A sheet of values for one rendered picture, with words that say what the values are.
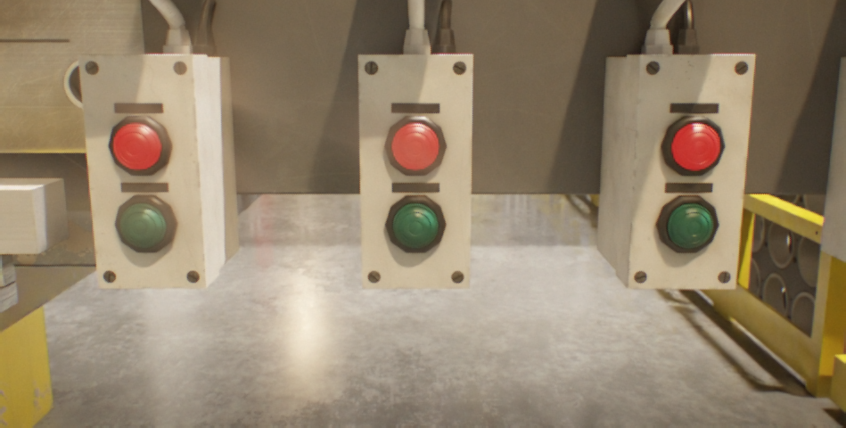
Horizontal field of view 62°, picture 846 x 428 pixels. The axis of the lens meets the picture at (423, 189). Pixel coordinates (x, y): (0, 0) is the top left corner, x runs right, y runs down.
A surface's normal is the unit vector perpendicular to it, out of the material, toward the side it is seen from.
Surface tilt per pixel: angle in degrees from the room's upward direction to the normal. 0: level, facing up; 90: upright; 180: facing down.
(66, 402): 0
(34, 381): 90
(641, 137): 90
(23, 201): 90
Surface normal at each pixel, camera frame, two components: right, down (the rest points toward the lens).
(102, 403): 0.00, -0.98
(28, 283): 1.00, 0.00
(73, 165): 0.00, 0.18
